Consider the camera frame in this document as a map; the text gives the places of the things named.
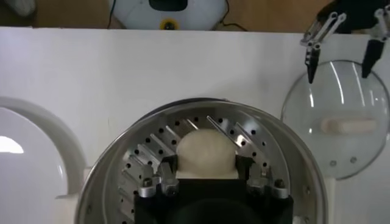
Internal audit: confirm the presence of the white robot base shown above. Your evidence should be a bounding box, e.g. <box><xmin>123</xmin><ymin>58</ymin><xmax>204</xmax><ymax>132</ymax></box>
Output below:
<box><xmin>108</xmin><ymin>0</ymin><xmax>229</xmax><ymax>31</ymax></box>

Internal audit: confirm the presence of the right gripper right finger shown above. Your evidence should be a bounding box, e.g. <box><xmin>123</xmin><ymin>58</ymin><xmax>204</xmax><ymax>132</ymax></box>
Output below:
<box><xmin>236</xmin><ymin>155</ymin><xmax>289</xmax><ymax>199</ymax></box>

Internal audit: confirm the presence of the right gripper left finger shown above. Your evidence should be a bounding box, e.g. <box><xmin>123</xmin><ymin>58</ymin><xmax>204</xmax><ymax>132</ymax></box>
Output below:
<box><xmin>138</xmin><ymin>155</ymin><xmax>180</xmax><ymax>198</ymax></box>

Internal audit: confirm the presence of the round glass pot lid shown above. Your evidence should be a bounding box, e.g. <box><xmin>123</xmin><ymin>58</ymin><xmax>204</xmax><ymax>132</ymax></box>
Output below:
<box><xmin>280</xmin><ymin>60</ymin><xmax>390</xmax><ymax>180</ymax></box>

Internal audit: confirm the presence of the stainless steel steamer basket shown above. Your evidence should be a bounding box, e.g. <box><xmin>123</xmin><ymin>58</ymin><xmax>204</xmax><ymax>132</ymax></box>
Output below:
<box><xmin>56</xmin><ymin>97</ymin><xmax>338</xmax><ymax>224</ymax></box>

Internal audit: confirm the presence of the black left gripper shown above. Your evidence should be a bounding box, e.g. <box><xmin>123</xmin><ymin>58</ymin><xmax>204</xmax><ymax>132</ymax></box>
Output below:
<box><xmin>300</xmin><ymin>0</ymin><xmax>390</xmax><ymax>85</ymax></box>

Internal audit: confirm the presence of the white steamed baozi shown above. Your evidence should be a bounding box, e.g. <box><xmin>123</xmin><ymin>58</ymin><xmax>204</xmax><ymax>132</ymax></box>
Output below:
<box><xmin>175</xmin><ymin>128</ymin><xmax>240</xmax><ymax>180</ymax></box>

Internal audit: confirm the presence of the white round plate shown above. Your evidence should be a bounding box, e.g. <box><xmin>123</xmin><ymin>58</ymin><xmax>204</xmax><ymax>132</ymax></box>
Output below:
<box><xmin>0</xmin><ymin>96</ymin><xmax>89</xmax><ymax>224</ymax></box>

